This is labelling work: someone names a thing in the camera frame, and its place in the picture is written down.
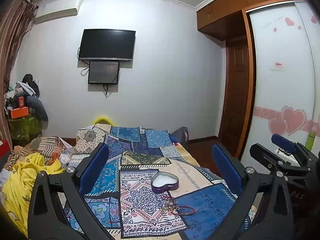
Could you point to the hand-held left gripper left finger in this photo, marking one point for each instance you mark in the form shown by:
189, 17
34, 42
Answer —
93, 170

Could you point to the brown wooden door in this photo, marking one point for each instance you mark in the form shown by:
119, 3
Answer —
236, 92

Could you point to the green bottle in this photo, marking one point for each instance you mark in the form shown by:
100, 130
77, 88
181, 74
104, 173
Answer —
310, 141

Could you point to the black wall television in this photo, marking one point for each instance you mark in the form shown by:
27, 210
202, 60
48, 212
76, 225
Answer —
107, 45

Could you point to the green patterned cloth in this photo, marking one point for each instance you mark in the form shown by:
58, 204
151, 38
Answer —
23, 130

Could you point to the small black wall monitor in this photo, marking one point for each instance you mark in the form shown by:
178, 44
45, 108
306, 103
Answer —
103, 72

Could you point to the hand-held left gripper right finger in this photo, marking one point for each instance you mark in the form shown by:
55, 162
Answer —
226, 170

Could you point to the white air conditioner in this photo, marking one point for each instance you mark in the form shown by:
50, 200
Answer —
57, 10

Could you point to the purple heart-shaped tin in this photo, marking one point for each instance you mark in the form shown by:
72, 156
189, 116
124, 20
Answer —
165, 183

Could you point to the pile of clothes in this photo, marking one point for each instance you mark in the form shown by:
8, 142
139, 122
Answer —
30, 90

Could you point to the brown wooden wardrobe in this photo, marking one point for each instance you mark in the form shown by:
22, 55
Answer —
225, 12

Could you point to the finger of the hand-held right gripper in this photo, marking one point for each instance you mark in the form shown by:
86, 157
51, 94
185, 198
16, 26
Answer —
283, 142
270, 157

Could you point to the striped brown curtain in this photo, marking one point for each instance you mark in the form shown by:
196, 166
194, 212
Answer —
11, 42

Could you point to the dark bag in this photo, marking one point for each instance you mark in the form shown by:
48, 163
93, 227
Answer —
180, 136

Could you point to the orange box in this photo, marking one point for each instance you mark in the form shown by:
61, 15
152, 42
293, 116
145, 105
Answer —
19, 112

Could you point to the patchwork printed blanket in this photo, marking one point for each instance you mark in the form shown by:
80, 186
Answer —
140, 155

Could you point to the white heart-print sliding door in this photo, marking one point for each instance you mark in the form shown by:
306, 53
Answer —
280, 100
313, 55

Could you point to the striped quilt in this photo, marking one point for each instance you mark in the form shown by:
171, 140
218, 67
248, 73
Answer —
45, 147

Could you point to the yellow cloth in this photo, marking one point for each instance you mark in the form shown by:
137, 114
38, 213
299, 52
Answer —
22, 177

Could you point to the yellow pillow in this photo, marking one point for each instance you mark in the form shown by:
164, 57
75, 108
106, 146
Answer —
102, 120

